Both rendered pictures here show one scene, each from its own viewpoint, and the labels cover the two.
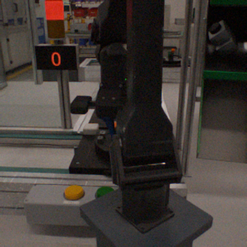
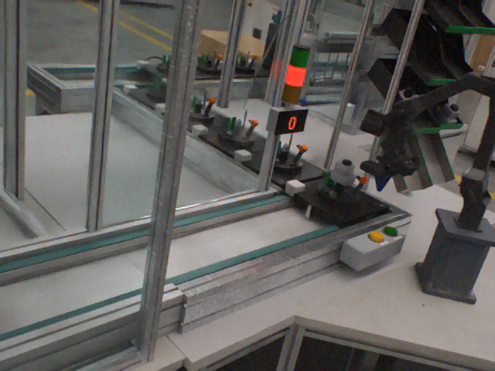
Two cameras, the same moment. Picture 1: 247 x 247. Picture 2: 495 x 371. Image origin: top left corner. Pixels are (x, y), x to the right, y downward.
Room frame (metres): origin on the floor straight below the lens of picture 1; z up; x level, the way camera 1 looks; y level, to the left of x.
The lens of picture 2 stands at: (-0.09, 1.42, 1.68)
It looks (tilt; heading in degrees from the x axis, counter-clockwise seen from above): 24 degrees down; 310
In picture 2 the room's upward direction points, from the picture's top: 11 degrees clockwise
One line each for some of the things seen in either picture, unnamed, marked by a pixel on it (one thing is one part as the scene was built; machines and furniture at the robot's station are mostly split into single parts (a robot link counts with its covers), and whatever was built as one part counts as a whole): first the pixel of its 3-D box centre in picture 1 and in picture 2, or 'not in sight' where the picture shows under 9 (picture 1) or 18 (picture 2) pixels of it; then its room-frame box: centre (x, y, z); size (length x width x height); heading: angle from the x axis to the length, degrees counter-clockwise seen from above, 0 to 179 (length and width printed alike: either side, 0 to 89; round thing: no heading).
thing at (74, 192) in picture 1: (74, 193); (376, 237); (0.51, 0.11, 0.96); 0.04 x 0.04 x 0.02
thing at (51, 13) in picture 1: (54, 10); (295, 75); (0.85, 0.20, 1.33); 0.05 x 0.05 x 0.05
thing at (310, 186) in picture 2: (119, 149); (336, 199); (0.72, 0.01, 0.96); 0.24 x 0.24 x 0.02; 87
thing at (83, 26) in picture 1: (79, 27); not in sight; (6.38, 0.96, 0.90); 0.40 x 0.30 x 0.17; 175
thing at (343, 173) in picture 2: not in sight; (342, 169); (0.73, 0.01, 1.06); 0.08 x 0.04 x 0.07; 177
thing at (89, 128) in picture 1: (91, 131); (295, 188); (0.82, 0.10, 0.97); 0.05 x 0.05 x 0.04; 87
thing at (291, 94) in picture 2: (55, 28); (291, 92); (0.85, 0.20, 1.28); 0.05 x 0.05 x 0.05
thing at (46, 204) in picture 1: (75, 204); (373, 246); (0.51, 0.11, 0.93); 0.21 x 0.07 x 0.06; 87
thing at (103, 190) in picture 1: (105, 194); (390, 232); (0.51, 0.04, 0.96); 0.04 x 0.04 x 0.02
